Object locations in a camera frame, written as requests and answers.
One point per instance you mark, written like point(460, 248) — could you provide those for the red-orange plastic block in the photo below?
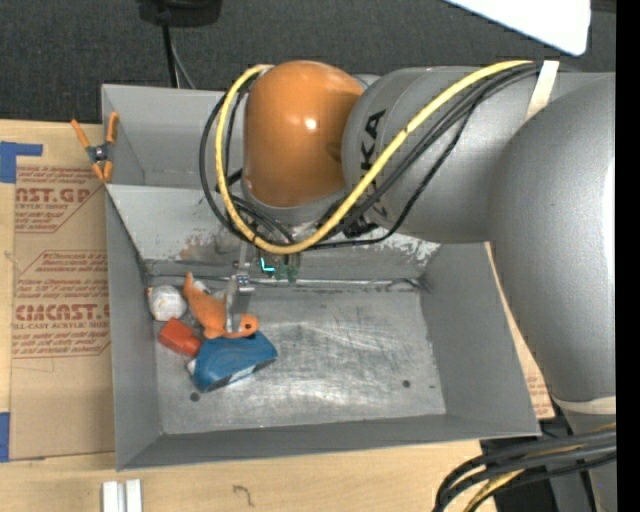
point(176, 336)

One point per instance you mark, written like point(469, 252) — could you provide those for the white ball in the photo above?
point(166, 302)

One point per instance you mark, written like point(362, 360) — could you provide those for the black cylinder on white bracket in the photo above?
point(358, 229)

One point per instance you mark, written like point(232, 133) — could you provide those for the brown cardboard board red print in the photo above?
point(55, 280)

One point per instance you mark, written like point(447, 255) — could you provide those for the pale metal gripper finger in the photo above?
point(232, 305)

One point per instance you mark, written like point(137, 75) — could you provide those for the orange toy fish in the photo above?
point(207, 307)

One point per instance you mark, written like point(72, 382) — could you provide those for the grey metal bin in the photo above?
point(350, 350)

